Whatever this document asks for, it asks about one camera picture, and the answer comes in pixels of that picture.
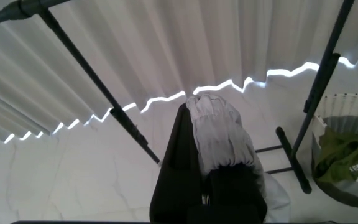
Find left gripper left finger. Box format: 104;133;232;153
149;103;210;223

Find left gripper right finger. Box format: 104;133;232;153
203;163;269;223

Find pale grey shorts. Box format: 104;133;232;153
185;93;291;223

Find white laundry basket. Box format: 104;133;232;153
310;91;358;208

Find black clothes rack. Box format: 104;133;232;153
0;0;357;195

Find green garment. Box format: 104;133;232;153
314;127;358;184

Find white curtain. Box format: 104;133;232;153
0;0;358;147

